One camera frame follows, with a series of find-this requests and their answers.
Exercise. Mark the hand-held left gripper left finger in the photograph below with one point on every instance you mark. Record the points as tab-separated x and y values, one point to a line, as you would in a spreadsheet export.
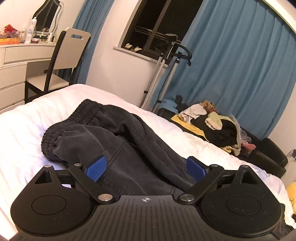
97	168

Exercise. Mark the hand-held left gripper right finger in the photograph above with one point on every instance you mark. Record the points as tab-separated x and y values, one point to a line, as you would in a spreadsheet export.
195	168

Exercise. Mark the black pants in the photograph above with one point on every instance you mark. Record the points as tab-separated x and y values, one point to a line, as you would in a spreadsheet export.
138	148

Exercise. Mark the pile of mixed clothes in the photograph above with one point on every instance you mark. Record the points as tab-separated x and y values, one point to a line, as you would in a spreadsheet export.
192	129

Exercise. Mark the black garment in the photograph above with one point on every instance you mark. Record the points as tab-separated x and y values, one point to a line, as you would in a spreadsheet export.
224	135

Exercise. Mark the pale yellow garment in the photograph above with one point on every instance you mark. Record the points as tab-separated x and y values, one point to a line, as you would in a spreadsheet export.
215	121

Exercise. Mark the white garment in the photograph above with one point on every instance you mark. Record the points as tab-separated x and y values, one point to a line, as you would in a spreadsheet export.
194	111

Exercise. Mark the pink item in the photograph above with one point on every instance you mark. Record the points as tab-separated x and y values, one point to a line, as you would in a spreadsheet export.
249	146

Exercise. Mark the clear plastic bag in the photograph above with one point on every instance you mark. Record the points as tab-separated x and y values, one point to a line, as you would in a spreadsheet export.
245	136

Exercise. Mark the brown garment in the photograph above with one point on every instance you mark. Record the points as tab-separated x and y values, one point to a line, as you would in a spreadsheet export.
207	105

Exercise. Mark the blue cloth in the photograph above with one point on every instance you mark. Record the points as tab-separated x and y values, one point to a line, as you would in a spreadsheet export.
169	105

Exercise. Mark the dark sock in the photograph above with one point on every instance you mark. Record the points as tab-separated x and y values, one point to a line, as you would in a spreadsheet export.
179	99

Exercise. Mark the black armchair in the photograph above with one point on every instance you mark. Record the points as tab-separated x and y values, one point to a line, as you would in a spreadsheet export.
270	157

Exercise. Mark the bed with pastel sheet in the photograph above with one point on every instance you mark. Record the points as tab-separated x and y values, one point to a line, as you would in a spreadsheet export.
34	115

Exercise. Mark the wide blue curtain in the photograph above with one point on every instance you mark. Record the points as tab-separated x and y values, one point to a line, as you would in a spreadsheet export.
231	69

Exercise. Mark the white dressing table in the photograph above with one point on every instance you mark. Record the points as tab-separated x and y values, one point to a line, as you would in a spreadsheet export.
13	76

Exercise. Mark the cloth on windowsill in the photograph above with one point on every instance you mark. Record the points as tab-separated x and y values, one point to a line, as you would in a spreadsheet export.
134	48

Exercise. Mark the standing garment steamer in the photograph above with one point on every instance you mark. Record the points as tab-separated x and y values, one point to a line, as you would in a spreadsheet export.
170	37

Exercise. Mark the white spray bottle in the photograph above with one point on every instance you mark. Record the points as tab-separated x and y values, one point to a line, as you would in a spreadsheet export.
30	32

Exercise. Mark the narrow blue curtain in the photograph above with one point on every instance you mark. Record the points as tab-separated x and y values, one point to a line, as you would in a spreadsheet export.
92	14

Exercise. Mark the orange tray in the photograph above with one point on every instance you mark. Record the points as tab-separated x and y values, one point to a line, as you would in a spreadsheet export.
9	41

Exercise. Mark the dark framed window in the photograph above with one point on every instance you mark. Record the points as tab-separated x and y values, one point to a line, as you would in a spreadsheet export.
150	18

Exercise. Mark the wavy framed mirror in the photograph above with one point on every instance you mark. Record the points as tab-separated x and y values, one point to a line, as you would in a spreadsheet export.
47	16

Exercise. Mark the red packet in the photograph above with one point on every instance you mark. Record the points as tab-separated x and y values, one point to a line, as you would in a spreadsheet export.
9	29

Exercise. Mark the beige chair with dark frame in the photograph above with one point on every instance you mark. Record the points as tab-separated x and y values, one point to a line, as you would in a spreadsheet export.
69	51

